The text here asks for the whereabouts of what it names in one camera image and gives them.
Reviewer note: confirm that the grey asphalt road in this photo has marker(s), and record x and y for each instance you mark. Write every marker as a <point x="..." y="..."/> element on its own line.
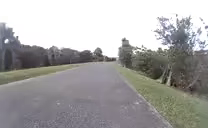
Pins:
<point x="82" y="96"/>

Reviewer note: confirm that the long dark hedge row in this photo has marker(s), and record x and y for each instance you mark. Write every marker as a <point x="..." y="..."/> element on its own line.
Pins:
<point x="35" y="56"/>

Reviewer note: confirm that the grass verge with bushes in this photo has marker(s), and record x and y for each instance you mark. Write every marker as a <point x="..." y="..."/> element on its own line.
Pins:
<point x="165" y="100"/>

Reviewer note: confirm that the tall tree with pale trunk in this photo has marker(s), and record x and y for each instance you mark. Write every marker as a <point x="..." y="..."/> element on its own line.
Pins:
<point x="178" y="43"/>

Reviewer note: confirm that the grass verge beside hedge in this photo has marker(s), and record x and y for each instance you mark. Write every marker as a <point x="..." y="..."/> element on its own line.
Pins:
<point x="22" y="74"/>

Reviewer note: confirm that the row of bushes and trees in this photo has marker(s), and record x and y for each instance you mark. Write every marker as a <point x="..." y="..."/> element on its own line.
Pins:
<point x="192" y="66"/>

